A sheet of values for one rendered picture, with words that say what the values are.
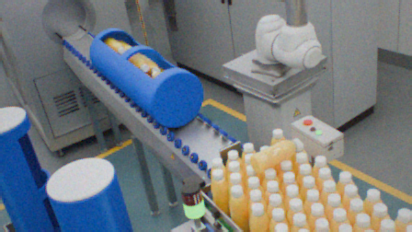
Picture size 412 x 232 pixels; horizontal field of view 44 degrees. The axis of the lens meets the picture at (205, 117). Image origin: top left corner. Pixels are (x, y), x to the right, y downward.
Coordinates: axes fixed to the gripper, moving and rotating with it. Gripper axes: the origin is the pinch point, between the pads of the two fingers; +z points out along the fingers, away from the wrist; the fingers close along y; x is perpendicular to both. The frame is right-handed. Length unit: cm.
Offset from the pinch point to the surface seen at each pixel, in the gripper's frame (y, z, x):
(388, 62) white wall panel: -238, 146, 137
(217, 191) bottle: 59, 44, 18
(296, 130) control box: 28, 40, 49
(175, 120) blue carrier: -1.1, 49.0, -8.3
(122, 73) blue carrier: -25, 33, -37
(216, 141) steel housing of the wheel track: 9, 56, 12
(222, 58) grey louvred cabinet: -213, 116, -12
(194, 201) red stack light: 86, 25, 17
